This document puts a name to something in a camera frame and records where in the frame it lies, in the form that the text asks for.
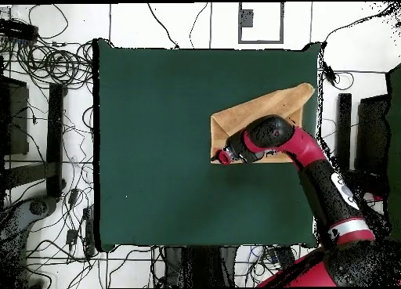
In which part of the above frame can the tan terry towel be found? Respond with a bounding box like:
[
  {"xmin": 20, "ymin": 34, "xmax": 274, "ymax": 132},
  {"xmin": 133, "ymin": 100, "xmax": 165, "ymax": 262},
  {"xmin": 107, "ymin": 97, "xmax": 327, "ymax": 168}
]
[{"xmin": 209, "ymin": 81, "xmax": 316, "ymax": 165}]

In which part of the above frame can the dark green table cloth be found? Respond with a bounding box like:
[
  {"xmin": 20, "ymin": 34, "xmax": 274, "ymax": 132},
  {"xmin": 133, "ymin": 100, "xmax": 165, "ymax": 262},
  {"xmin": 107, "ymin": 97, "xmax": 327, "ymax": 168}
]
[{"xmin": 92, "ymin": 38, "xmax": 323, "ymax": 253}]

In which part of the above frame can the black power strip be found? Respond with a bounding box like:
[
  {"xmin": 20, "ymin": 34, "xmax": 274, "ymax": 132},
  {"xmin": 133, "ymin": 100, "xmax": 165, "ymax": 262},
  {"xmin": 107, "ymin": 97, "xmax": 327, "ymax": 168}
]
[
  {"xmin": 83, "ymin": 207, "xmax": 96, "ymax": 257},
  {"xmin": 273, "ymin": 245, "xmax": 297, "ymax": 269},
  {"xmin": 0, "ymin": 18, "xmax": 39, "ymax": 42}
]

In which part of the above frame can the black upright bar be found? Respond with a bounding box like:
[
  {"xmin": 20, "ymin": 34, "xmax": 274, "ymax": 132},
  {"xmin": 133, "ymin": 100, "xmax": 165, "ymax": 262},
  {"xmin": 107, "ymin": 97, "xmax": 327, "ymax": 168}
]
[
  {"xmin": 45, "ymin": 82, "xmax": 66, "ymax": 198},
  {"xmin": 336, "ymin": 92, "xmax": 352, "ymax": 172}
]

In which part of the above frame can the black box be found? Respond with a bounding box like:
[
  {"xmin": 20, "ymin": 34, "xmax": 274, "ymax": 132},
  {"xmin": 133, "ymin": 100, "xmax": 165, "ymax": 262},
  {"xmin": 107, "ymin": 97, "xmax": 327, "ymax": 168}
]
[
  {"xmin": 356, "ymin": 94, "xmax": 389, "ymax": 177},
  {"xmin": 0, "ymin": 76, "xmax": 30, "ymax": 156}
]

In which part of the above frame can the green cloth beside table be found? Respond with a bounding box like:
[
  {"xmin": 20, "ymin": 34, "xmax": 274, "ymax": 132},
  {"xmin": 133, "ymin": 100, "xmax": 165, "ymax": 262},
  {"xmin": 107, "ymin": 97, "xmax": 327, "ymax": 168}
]
[{"xmin": 385, "ymin": 63, "xmax": 401, "ymax": 240}]

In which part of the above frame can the dark horizontal beam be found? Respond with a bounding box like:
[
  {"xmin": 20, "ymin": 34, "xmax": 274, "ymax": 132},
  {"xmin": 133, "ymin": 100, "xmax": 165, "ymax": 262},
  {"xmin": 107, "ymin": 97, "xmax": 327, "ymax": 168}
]
[{"xmin": 4, "ymin": 161, "xmax": 58, "ymax": 190}]

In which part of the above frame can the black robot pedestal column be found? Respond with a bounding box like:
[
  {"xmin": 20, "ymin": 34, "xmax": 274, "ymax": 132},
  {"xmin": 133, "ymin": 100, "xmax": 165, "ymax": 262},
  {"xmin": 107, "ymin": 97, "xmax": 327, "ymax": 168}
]
[{"xmin": 162, "ymin": 245, "xmax": 240, "ymax": 288}]

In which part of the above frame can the grey square floor frame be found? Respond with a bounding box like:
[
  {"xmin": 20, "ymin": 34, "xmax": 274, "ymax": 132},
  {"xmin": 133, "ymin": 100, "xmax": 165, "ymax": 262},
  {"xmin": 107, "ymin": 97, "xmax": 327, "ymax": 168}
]
[{"xmin": 237, "ymin": 2, "xmax": 285, "ymax": 45}]

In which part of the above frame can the thin black floor cable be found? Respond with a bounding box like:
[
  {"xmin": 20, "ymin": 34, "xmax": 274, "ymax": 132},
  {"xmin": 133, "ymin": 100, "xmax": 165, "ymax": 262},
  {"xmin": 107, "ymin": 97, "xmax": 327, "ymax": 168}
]
[
  {"xmin": 189, "ymin": 2, "xmax": 209, "ymax": 49},
  {"xmin": 323, "ymin": 2, "xmax": 401, "ymax": 44},
  {"xmin": 146, "ymin": 2, "xmax": 180, "ymax": 49}
]

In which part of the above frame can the black cable plug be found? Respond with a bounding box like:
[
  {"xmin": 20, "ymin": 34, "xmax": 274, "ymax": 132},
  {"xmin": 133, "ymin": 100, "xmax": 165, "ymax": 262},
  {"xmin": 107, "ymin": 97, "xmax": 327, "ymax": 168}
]
[{"xmin": 322, "ymin": 60, "xmax": 338, "ymax": 87}]

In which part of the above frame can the coil of black cables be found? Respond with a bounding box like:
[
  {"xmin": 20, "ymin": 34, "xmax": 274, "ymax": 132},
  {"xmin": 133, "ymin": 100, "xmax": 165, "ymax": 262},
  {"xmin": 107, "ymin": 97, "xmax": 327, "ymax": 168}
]
[{"xmin": 16, "ymin": 39, "xmax": 95, "ymax": 89}]

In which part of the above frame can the pedestal leg with caster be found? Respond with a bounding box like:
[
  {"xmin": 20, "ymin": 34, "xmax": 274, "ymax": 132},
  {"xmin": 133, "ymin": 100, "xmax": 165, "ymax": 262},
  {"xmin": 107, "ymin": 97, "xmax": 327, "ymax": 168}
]
[{"xmin": 0, "ymin": 195, "xmax": 60, "ymax": 288}]

